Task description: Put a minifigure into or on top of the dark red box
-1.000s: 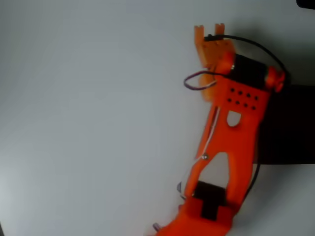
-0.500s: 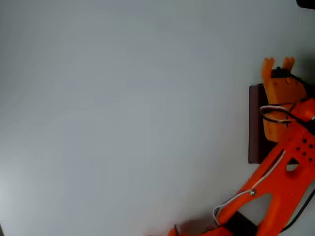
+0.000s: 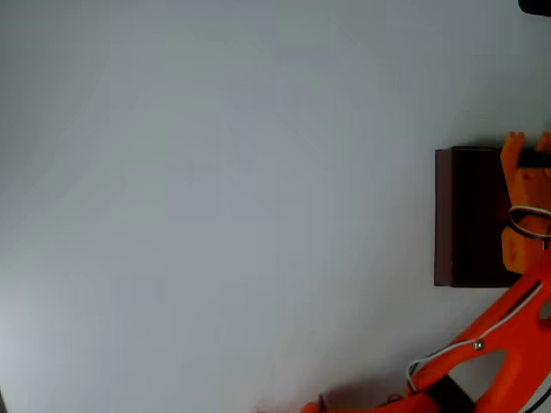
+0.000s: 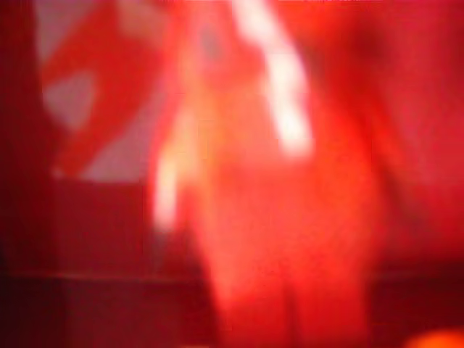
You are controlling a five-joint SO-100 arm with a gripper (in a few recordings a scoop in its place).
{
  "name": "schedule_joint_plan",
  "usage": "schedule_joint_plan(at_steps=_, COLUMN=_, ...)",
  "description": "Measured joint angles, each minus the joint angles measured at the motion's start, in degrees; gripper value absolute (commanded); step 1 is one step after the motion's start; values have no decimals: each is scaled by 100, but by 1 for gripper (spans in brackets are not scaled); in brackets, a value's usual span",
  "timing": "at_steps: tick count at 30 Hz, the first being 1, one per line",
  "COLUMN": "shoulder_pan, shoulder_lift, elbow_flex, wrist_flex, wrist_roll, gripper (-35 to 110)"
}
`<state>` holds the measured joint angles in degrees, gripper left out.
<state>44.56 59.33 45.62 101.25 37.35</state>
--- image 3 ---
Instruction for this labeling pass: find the dark brown open box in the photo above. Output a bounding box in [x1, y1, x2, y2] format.
[433, 145, 523, 289]

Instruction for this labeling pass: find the black object at table edge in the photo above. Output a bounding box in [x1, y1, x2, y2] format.
[517, 0, 551, 18]

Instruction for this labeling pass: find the black camera cable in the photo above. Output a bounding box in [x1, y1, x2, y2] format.
[507, 205, 551, 240]

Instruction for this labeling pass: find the light orange camera bracket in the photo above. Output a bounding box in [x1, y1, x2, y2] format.
[499, 131, 551, 216]

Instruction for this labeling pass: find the small black gripper camera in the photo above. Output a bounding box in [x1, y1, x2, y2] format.
[517, 147, 551, 170]

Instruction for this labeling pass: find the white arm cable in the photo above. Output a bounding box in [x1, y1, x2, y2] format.
[406, 281, 544, 393]

